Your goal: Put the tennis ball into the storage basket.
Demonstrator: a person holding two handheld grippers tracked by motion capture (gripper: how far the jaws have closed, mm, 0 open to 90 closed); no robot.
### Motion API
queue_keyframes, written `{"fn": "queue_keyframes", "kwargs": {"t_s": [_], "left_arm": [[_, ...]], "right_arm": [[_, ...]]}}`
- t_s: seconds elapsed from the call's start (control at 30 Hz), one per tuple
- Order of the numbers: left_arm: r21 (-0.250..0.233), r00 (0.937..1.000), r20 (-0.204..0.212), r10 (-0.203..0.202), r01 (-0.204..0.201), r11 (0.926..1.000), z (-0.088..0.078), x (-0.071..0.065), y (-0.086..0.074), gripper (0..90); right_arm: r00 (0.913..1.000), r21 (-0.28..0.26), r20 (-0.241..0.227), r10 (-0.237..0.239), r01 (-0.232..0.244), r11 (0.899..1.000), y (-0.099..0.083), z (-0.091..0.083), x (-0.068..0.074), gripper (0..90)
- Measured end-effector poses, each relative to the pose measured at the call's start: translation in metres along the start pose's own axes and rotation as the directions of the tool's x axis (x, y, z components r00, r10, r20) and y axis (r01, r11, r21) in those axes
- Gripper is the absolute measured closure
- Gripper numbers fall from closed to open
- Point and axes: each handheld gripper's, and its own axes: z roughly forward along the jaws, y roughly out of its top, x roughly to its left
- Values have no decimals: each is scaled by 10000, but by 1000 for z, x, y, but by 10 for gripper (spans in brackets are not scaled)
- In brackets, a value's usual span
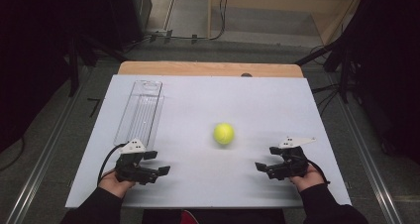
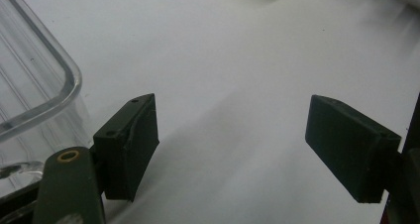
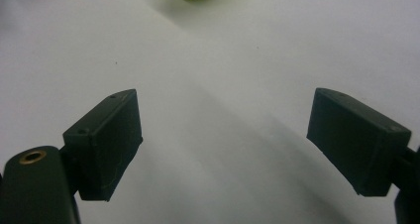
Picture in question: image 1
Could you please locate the black metal stand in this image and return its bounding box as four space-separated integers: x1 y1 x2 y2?
63 32 130 98
294 35 356 104

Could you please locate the clear plastic tray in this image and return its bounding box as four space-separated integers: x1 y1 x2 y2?
113 79 165 152

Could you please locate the white table board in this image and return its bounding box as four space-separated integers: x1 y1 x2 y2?
64 74 353 209

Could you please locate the yellow tennis ball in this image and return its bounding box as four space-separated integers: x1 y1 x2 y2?
213 122 236 146

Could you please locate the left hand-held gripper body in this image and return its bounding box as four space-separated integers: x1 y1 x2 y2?
114 138 160 185

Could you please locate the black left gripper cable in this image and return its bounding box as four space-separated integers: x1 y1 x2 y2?
97 143 129 186

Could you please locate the person's left hand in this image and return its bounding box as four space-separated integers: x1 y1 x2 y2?
98 168 137 199

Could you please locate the wooden table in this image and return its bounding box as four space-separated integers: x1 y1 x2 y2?
117 60 304 78

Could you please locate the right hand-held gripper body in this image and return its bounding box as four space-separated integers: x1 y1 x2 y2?
266 136 317 181

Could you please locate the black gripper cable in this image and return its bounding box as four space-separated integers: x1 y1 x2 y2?
306 159 331 186
97 143 129 186

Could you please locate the person's right hand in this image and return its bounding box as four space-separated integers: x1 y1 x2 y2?
288 163 326 192

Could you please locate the red shoe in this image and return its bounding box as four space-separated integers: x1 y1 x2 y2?
180 209 200 224

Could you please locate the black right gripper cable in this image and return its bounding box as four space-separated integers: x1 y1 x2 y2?
306 159 331 186

